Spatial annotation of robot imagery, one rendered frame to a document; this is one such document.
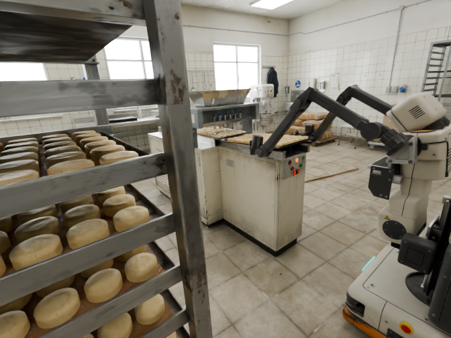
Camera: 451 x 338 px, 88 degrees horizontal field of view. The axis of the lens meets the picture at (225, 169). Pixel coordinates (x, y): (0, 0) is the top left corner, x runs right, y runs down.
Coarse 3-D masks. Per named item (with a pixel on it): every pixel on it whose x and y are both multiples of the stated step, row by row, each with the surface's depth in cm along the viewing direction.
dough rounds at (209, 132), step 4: (204, 128) 263; (208, 128) 264; (212, 128) 260; (216, 128) 258; (224, 128) 256; (200, 132) 240; (204, 132) 237; (208, 132) 236; (212, 132) 236; (216, 132) 233; (220, 132) 236; (224, 132) 231; (228, 132) 230; (232, 132) 231; (236, 132) 227; (240, 132) 226; (244, 132) 229; (208, 136) 221; (212, 136) 216; (216, 136) 213; (220, 136) 213; (224, 136) 215
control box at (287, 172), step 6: (294, 156) 168; (300, 156) 171; (288, 162) 163; (294, 162) 168; (300, 162) 173; (288, 168) 165; (294, 168) 170; (300, 168) 175; (282, 174) 167; (288, 174) 167; (294, 174) 171
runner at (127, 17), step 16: (0, 0) 19; (16, 0) 19; (32, 0) 20; (48, 0) 21; (64, 0) 21; (80, 0) 22; (96, 0) 23; (112, 0) 23; (128, 0) 24; (64, 16) 23; (80, 16) 24; (96, 16) 24; (112, 16) 24; (128, 16) 25; (144, 16) 26
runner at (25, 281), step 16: (144, 224) 31; (160, 224) 33; (112, 240) 29; (128, 240) 30; (144, 240) 32; (64, 256) 26; (80, 256) 27; (96, 256) 28; (112, 256) 29; (16, 272) 24; (32, 272) 24; (48, 272) 25; (64, 272) 26; (0, 288) 23; (16, 288) 24; (32, 288) 25; (0, 304) 23
